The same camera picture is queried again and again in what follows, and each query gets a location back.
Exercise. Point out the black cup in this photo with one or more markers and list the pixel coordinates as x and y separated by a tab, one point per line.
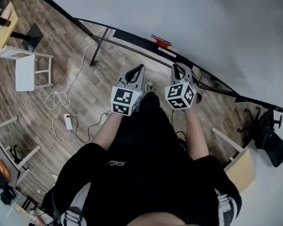
4	21

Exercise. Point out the person's black sweatshirt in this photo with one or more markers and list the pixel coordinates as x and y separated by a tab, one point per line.
143	185

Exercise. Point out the black table base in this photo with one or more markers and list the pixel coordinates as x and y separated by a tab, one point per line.
33	35

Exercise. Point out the black office chair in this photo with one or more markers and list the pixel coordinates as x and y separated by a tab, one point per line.
271	138

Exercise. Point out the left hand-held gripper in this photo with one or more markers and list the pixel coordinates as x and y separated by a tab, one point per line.
122	98

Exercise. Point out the person's black trousers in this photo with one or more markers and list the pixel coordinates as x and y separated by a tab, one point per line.
151	119

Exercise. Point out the white frame table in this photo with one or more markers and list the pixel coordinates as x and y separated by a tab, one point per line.
26	155

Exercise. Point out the white power strip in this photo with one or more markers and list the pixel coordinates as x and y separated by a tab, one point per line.
68	121

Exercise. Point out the light wooden side table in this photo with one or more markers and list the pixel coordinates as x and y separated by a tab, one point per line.
240	171

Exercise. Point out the red whiteboard eraser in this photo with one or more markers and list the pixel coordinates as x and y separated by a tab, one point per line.
160	43

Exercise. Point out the black device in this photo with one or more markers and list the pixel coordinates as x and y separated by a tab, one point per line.
3	189

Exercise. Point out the orange box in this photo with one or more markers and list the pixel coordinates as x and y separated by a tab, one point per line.
3	168

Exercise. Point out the person's left forearm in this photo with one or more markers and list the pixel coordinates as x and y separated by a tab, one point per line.
108	131

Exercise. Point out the black whiteboard tray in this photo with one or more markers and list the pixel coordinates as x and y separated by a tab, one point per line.
136	40

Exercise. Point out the pink object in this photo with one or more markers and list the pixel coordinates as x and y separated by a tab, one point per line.
6	13

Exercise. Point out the person's right forearm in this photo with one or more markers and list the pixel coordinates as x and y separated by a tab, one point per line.
197	135

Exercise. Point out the black whiteboard stand frame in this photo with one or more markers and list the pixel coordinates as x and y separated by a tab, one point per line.
98	48

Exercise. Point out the red whiteboard marker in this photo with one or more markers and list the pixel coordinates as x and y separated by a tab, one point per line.
163	41

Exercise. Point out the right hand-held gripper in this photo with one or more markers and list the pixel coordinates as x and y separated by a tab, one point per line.
179	94

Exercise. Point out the white whiteboard marker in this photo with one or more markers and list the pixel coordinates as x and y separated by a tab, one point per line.
168	51

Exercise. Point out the person's beige shoe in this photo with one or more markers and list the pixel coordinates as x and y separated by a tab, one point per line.
150	87

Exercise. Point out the large whiteboard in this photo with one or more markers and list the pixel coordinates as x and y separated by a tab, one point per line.
191	10

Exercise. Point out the white stool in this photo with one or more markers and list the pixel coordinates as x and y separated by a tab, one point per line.
24	72

